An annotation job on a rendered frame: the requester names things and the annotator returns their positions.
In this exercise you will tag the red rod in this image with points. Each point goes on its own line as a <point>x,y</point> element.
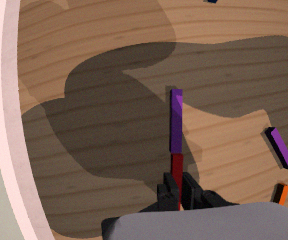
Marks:
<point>176,169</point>

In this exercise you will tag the purple rod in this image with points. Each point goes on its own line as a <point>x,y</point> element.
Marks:
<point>278,145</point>
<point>175,139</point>

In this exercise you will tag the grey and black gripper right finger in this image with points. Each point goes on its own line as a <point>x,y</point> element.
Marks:
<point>192,197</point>

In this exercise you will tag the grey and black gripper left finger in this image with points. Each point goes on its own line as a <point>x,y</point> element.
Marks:
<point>167,200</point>

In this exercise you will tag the orange rod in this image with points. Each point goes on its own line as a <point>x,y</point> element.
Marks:
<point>281,193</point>

